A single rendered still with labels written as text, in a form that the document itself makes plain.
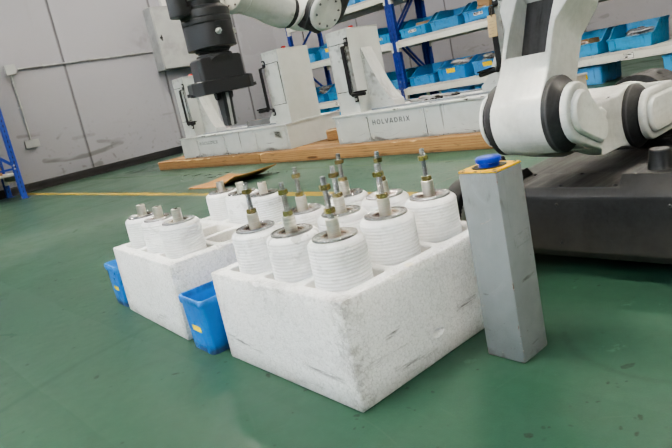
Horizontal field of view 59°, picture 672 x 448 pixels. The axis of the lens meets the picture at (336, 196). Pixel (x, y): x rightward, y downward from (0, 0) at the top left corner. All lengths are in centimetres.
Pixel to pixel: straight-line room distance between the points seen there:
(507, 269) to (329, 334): 29
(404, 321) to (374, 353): 8
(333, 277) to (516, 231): 29
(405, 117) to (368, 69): 52
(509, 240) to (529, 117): 28
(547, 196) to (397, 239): 41
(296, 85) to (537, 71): 339
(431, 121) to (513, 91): 225
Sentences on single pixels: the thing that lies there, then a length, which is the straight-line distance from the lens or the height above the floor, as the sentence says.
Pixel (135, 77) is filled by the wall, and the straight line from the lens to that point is 779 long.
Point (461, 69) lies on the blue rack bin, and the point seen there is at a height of 35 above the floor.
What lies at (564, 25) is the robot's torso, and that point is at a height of 50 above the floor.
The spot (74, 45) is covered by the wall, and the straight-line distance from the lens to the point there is 759.
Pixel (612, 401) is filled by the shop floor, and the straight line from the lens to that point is 92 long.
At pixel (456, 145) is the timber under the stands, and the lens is 324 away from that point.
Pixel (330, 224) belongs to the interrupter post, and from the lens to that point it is 94.
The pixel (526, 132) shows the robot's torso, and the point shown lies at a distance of 115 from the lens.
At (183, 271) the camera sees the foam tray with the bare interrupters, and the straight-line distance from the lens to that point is 136.
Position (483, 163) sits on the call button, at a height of 32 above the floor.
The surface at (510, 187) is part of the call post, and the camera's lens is 94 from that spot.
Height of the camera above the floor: 49
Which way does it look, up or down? 11 degrees down
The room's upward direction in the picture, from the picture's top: 12 degrees counter-clockwise
